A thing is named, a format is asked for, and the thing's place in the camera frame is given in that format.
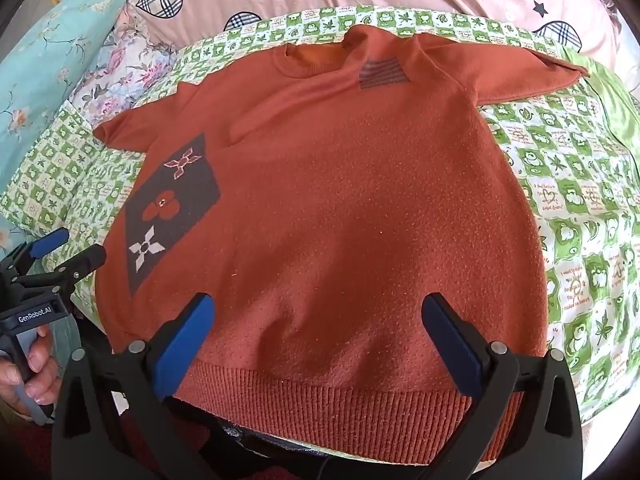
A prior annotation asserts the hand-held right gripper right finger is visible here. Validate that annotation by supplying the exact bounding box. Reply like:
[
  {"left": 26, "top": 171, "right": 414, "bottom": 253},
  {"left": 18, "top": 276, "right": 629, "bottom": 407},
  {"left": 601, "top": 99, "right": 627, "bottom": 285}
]
[{"left": 421, "top": 292, "right": 583, "bottom": 480}]

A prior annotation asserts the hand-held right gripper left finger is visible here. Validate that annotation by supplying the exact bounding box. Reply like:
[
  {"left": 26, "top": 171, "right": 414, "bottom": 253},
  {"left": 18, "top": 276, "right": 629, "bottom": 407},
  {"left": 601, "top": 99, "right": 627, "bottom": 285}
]
[{"left": 52, "top": 292, "right": 236, "bottom": 480}]

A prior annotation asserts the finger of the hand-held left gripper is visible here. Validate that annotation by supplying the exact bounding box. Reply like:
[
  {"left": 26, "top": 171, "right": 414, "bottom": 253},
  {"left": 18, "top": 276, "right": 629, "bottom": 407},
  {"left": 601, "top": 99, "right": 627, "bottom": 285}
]
[
  {"left": 47, "top": 244, "right": 107, "bottom": 288},
  {"left": 10, "top": 227, "right": 71, "bottom": 268}
]

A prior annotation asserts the orange knit sweater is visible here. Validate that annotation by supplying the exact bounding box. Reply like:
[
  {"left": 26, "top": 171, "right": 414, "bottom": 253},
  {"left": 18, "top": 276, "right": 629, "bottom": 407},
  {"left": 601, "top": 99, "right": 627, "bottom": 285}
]
[{"left": 92, "top": 24, "right": 591, "bottom": 466}]

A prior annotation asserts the person's left hand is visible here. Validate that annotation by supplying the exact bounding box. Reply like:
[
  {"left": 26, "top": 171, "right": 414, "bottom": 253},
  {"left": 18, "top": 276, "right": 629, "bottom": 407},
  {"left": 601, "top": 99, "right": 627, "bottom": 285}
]
[{"left": 0, "top": 326, "right": 64, "bottom": 417}]

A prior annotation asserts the teal floral pillow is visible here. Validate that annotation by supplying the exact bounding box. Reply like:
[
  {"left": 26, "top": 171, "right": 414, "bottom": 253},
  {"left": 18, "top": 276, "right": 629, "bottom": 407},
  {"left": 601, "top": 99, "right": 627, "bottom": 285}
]
[{"left": 0, "top": 0, "right": 147, "bottom": 206}]

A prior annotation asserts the green checkered printed blanket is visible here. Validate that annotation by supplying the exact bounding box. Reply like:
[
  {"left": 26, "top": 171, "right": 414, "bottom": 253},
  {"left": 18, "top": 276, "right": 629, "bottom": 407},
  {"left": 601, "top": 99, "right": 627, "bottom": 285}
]
[{"left": 0, "top": 5, "right": 640, "bottom": 426}]

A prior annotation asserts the pink floral pillow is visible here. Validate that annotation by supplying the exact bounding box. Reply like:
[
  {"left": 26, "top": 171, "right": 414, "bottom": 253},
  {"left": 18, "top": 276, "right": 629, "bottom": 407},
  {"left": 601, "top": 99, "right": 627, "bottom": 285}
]
[{"left": 70, "top": 10, "right": 191, "bottom": 122}]

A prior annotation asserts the light green cloth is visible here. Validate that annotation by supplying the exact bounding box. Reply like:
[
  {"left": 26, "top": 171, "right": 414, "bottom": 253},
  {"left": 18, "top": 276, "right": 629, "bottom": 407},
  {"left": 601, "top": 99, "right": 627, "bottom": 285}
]
[{"left": 559, "top": 42, "right": 640, "bottom": 163}]

